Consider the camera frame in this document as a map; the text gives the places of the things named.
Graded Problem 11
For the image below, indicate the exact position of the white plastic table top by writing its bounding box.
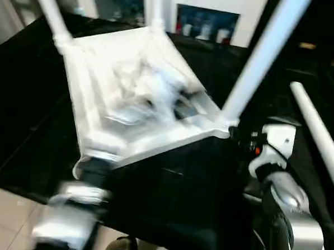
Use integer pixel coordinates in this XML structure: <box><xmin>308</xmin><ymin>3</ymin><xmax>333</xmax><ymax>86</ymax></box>
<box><xmin>45</xmin><ymin>22</ymin><xmax>237</xmax><ymax>188</ymax></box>

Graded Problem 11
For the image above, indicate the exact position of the white blue patterned container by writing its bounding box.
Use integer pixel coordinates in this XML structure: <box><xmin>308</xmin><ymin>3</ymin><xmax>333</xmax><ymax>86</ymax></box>
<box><xmin>198</xmin><ymin>23</ymin><xmax>214</xmax><ymax>41</ymax></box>

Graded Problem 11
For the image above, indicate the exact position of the dark left robot foot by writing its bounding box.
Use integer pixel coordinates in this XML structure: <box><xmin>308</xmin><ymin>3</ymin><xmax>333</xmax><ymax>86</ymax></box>
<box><xmin>104</xmin><ymin>234</ymin><xmax>140</xmax><ymax>250</ymax></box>

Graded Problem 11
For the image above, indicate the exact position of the black work mat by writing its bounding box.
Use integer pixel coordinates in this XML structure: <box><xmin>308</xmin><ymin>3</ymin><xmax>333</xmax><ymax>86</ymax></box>
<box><xmin>0</xmin><ymin>8</ymin><xmax>334</xmax><ymax>250</ymax></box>

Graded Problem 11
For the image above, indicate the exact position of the grey curtain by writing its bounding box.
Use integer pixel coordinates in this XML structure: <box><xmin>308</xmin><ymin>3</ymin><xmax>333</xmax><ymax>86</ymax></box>
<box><xmin>0</xmin><ymin>0</ymin><xmax>37</xmax><ymax>48</ymax></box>

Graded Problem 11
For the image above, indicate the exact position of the black right camera cable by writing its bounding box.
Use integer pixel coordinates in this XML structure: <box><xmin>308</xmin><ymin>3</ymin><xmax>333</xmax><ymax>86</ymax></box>
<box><xmin>263</xmin><ymin>140</ymin><xmax>304</xmax><ymax>183</ymax></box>

